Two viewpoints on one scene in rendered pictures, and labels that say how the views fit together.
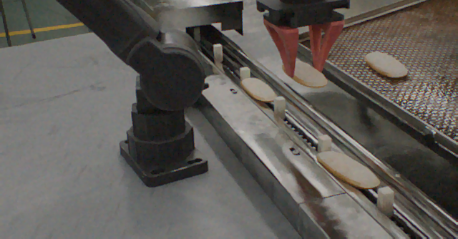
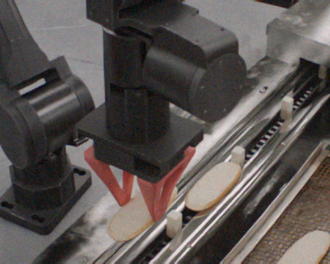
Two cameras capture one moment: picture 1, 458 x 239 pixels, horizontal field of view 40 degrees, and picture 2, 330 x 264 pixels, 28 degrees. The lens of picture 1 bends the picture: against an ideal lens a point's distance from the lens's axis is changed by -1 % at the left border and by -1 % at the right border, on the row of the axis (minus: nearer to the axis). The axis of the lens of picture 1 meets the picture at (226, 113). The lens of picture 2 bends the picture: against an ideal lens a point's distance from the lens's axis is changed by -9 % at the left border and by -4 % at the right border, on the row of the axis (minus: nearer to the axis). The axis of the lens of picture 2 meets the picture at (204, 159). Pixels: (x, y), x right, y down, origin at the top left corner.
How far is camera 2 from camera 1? 0.73 m
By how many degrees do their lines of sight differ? 43
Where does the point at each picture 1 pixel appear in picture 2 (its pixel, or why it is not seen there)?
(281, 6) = (90, 124)
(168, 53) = (4, 110)
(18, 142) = not seen: hidden behind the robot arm
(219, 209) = not seen: outside the picture
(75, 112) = (96, 96)
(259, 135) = (80, 239)
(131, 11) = (2, 53)
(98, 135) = not seen: hidden behind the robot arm
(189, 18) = (306, 50)
